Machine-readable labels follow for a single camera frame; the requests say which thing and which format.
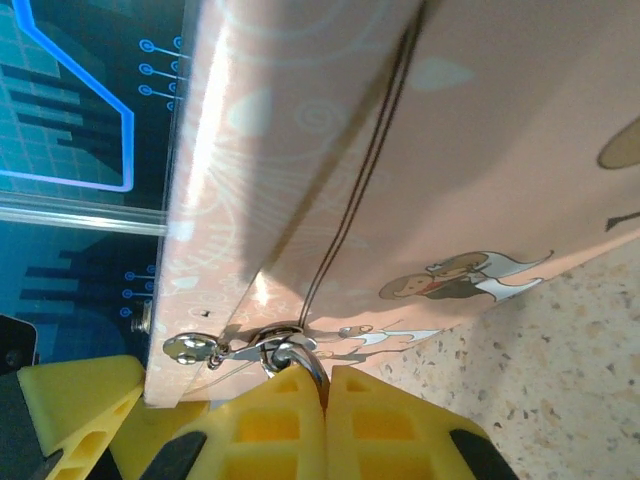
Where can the silver box hasp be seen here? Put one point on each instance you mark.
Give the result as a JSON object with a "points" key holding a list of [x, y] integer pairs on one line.
{"points": [[192, 347]]}

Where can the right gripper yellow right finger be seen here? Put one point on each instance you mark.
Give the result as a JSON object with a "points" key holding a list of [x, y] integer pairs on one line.
{"points": [[390, 435]]}

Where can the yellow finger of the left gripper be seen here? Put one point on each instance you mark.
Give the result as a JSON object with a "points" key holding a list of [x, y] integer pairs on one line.
{"points": [[80, 395], [150, 430]]}

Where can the pink wedding cartoon box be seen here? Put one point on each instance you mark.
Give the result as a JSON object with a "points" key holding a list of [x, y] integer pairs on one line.
{"points": [[450, 150]]}

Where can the aluminium frame post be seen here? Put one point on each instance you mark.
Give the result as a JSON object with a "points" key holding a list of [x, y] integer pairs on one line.
{"points": [[75, 215]]}

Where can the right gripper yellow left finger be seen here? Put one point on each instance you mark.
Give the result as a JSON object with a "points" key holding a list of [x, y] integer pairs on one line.
{"points": [[265, 435]]}

